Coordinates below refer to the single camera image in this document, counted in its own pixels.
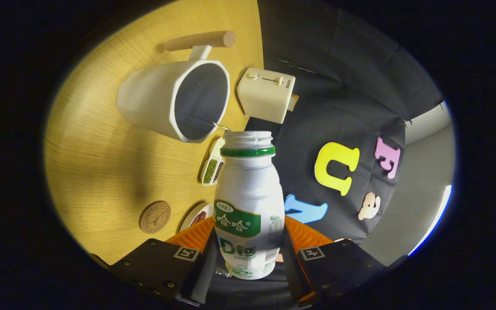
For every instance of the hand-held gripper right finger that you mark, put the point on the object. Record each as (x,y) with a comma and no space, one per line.
(291,275)

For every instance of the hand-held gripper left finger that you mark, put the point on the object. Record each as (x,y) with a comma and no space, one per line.
(205,271)

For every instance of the round cork coaster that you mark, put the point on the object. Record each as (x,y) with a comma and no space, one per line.
(155,217)

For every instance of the white juice bottle green label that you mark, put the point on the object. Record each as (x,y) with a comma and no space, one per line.
(248,185)

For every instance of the white round plate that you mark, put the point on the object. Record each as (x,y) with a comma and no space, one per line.
(187,221)

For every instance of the brown meat slice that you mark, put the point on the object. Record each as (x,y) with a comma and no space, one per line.
(198,218)

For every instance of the white divided dish with beans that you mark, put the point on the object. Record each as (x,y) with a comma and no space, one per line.
(215,148)

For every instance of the wooden table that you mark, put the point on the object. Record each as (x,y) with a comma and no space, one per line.
(101,172)

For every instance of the toast slice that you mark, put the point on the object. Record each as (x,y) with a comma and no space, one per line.
(294,102)

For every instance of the cream toaster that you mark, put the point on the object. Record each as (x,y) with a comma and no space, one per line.
(265,101)

